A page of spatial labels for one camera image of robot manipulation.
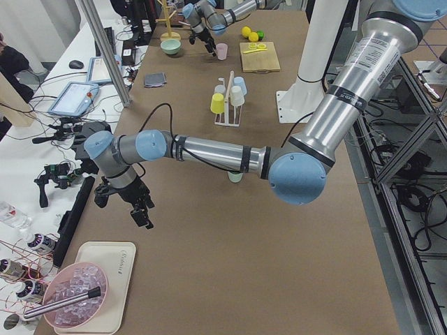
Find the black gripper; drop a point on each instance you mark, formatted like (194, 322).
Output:
(202, 37)
(133, 196)

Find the pink plastic cup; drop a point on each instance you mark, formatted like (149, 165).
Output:
(222, 51)

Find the green plastic cup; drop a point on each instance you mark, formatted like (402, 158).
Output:
(235, 177)

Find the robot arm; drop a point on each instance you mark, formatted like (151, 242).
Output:
(297, 171)
(204, 19)

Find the grey plastic cup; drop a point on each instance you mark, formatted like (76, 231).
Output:
(220, 89)

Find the blue plastic cup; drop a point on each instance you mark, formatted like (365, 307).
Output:
(240, 82)

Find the yellow plastic cup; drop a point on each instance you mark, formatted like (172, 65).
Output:
(217, 103)

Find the white plastic cup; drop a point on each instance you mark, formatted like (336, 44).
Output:
(236, 96)

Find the whole yellow lemon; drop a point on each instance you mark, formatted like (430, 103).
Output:
(245, 31)

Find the mint green bowl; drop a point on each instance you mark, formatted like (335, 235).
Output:
(170, 46)

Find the wooden mug tree stand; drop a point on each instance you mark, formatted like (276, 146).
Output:
(170, 34)

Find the cream plastic tray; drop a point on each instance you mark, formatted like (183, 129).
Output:
(116, 259)

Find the wooden cutting board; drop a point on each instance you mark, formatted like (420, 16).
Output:
(259, 62)

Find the grey folded cloth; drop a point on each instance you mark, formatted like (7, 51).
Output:
(154, 80)

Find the metal muddler stick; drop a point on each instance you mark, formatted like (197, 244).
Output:
(33, 313)

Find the pink bowl of ice cubes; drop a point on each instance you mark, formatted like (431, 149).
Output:
(74, 280)

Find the blue teach pendant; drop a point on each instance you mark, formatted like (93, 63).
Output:
(97, 71)
(75, 99)

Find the black computer mouse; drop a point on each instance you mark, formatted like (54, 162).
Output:
(76, 64)

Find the person in black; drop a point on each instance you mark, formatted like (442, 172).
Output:
(14, 95)

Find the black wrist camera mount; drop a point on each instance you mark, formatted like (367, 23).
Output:
(103, 191)

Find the white wire cup holder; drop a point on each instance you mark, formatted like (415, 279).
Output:
(232, 115)

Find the aluminium frame post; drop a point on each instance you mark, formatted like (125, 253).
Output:
(93, 13)

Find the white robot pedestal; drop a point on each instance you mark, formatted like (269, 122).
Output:
(304, 96)

